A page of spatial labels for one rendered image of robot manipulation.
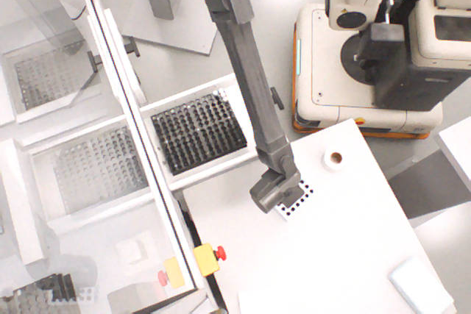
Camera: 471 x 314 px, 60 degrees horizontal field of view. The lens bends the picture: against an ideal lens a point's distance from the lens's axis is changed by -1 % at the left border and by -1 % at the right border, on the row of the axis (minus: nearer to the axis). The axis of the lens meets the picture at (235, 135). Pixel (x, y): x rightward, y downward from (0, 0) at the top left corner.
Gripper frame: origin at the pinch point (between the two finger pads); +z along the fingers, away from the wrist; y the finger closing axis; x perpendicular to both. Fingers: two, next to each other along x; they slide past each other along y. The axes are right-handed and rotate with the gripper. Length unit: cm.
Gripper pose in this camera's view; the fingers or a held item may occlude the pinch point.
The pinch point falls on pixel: (279, 194)
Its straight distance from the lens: 118.5
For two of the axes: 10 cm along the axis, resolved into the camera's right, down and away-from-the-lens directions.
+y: 6.6, 7.0, -2.5
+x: 7.5, -6.1, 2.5
